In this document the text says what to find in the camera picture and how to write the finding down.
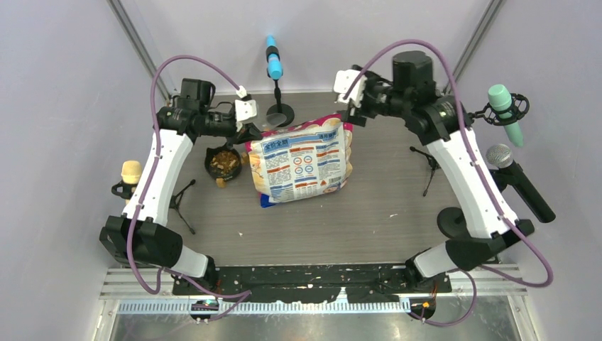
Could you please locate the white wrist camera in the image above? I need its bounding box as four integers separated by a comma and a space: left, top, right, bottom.
234, 85, 258, 131
333, 69, 367, 108

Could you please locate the green microphone with shock mount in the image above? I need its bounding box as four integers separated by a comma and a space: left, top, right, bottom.
470, 84, 530, 148

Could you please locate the blue microphone on stand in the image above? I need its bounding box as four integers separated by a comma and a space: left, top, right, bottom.
266, 35, 295, 127

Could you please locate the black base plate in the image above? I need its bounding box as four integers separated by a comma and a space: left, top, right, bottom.
171, 263, 452, 303

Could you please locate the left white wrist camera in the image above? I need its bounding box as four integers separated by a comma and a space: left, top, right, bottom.
234, 85, 258, 131

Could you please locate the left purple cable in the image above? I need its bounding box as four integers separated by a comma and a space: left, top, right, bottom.
126, 55, 253, 323

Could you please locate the yellow microphone on tripod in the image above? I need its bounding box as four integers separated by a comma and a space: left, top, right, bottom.
111, 161, 196, 235

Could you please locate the grey black handheld microphone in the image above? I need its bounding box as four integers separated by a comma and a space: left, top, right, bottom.
486, 144, 557, 223

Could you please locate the colourful pet food bag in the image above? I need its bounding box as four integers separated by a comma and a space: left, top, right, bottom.
246, 114, 354, 208

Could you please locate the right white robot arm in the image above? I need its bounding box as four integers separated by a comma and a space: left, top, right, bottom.
334, 50, 535, 292

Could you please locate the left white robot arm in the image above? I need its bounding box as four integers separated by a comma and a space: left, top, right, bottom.
99, 78, 261, 294

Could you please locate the cat-ear black pet bowl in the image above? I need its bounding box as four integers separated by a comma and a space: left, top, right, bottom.
204, 144, 249, 188

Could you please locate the round black stand base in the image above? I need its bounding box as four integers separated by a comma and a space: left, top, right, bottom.
437, 207, 470, 239

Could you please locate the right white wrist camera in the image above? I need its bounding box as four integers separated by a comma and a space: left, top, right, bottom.
333, 69, 367, 108

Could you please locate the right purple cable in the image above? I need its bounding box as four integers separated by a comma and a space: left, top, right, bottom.
343, 38, 554, 328

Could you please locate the purple cable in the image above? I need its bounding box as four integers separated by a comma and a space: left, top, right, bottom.
126, 55, 253, 323
343, 38, 554, 328

